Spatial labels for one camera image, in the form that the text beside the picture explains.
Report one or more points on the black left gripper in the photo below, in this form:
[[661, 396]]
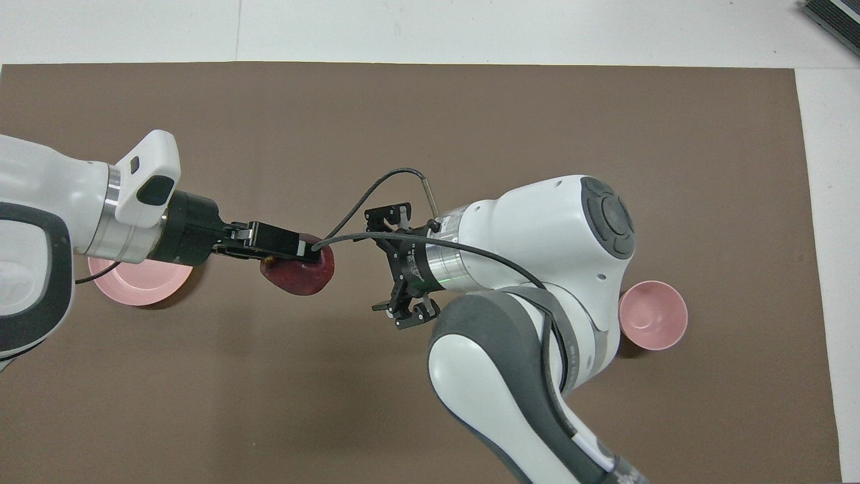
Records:
[[191, 228]]

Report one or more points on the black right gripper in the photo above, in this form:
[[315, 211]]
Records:
[[410, 265]]

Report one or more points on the dark red apple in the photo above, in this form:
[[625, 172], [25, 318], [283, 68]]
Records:
[[302, 279]]

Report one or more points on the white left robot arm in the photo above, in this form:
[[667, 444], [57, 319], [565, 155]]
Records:
[[47, 202]]

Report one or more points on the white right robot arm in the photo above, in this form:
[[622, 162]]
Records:
[[537, 222]]

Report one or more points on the pink round plate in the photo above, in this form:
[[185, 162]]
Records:
[[144, 282]]

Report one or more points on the pink bowl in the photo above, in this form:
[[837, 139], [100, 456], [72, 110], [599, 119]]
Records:
[[655, 316]]

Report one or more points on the brown table mat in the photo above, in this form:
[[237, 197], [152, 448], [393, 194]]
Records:
[[416, 403]]

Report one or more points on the dark ribbed device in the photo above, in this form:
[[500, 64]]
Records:
[[833, 17]]

